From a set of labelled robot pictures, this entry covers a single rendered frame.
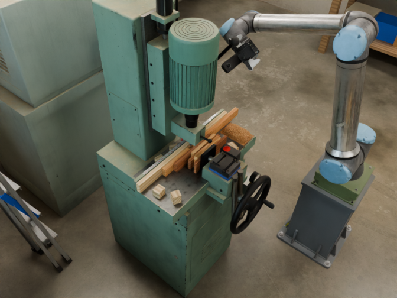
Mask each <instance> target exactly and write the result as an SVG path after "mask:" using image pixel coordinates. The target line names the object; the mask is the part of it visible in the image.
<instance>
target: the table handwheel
mask: <svg viewBox="0 0 397 298"><path fill-rule="evenodd" d="M260 185H262V186H261V187H260V189H259V190H258V192H257V193H256V195H255V196H254V197H251V196H252V195H253V193H254V192H255V191H256V189H257V188H258V187H259V186H260ZM270 186H271V178H270V177H269V176H268V175H263V176H261V177H259V178H258V179H256V180H255V181H254V182H253V183H252V185H251V186H250V187H249V188H248V190H247V191H246V192H245V194H244V195H242V194H241V195H240V194H238V193H237V201H238V202H239V203H238V205H237V207H236V209H235V211H234V214H233V216H232V220H231V222H230V231H231V232H232V233H233V234H239V233H241V232H242V231H243V230H245V229H246V228H247V227H248V225H249V224H250V223H251V222H252V221H253V219H254V218H255V216H256V215H257V214H258V212H259V210H260V209H261V207H262V205H263V202H262V201H263V200H264V199H266V197H267V195H268V193H269V190H270ZM260 194H261V196H260V198H259V200H258V201H257V199H258V197H259V195H260ZM244 210H247V211H248V212H247V216H246V219H245V220H244V221H243V222H242V223H241V224H240V225H239V226H238V227H237V223H238V220H239V217H240V215H241V213H242V212H243V211H244Z"/></svg>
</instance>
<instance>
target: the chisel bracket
mask: <svg viewBox="0 0 397 298"><path fill-rule="evenodd" d="M205 130H206V126H204V125H203V124H201V123H199V122H198V124H197V126H196V127H195V128H188V127H187V126H186V119H185V117H184V114H183V113H180V114H178V115H177V116H176V117H175V118H173V119H172V120H171V132H172V133H173V134H175V135H177V136H179V137H180V138H182V139H184V140H185V141H187V142H189V143H190V144H192V145H194V146H196V145H197V144H198V143H199V142H200V141H202V140H203V139H202V138H200V136H204V137H205Z"/></svg>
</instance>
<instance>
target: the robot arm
mask: <svg viewBox="0 0 397 298"><path fill-rule="evenodd" d="M219 31H220V34H221V36H222V37H223V38H224V40H225V41H226V42H227V43H228V45H229V44H230V40H231V38H232V37H238V38H239V40H240V43H239V45H238V46H236V47H234V46H233V47H232V48H231V49H232V50H233V51H234V52H235V54H234V55H233V56H232V57H231V58H229V59H228V60H226V61H225V62H224V63H223V64H222V65H221V67H222V69H223V70H224V71H225V72H226V73H229V72H230V71H232V70H233V69H234V68H235V67H237V66H238V65H239V64H241V63H244V64H245V65H246V67H247V68H248V70H251V71H252V70H253V68H254V67H255V66H256V65H257V64H258V63H259V62H260V59H256V58H257V56H258V53H259V52H260V51H259V50H258V48H257V47H256V46H255V45H254V43H253V42H252V40H251V39H250V38H248V37H247V36H246V35H247V34H249V33H281V34H307V35H333V36H335V38H334V41H333V51H334V54H336V60H337V63H336V77H335V85H334V100H333V114H332V123H331V137H330V140H329V141H328V142H327V143H326V147H325V156H324V158H323V160H322V161H321V162H320V165H319V171H320V173H321V175H322V176H323V177H324V178H325V179H327V180H328V181H330V182H332V183H335V184H345V183H347V182H348V181H354V180H357V179H359V178H360V177H361V176H362V174H363V171H364V161H365V159H366V157H367V155H368V153H369V151H370V149H371V147H372V145H373V143H374V142H375V139H376V133H375V132H374V130H372V129H371V127H369V126H367V125H365V124H362V123H359V117H360V108H361V103H362V94H363V85H364V80H365V71H366V63H367V59H368V55H369V47H370V44H371V43H372V42H373V41H374V40H375V39H376V37H377V35H378V32H379V26H378V23H377V21H376V20H375V18H373V17H372V16H371V15H370V14H368V13H365V12H362V11H347V12H346V13H345V14H261V13H258V12H256V11H248V12H246V13H244V14H243V15H242V16H240V17H239V18H237V19H234V18H230V19H229V20H228V21H227V22H226V23H224V24H223V25H222V26H221V28H220V29H219Z"/></svg>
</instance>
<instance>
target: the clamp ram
mask: <svg viewBox="0 0 397 298"><path fill-rule="evenodd" d="M215 154H216V145H215V144H213V145H212V146H211V147H209V148H208V149H207V150H206V151H205V152H204V153H203V154H202V155H201V158H200V170H203V167H204V166H205V165H206V164H207V163H208V162H209V161H210V160H213V159H214V157H215Z"/></svg>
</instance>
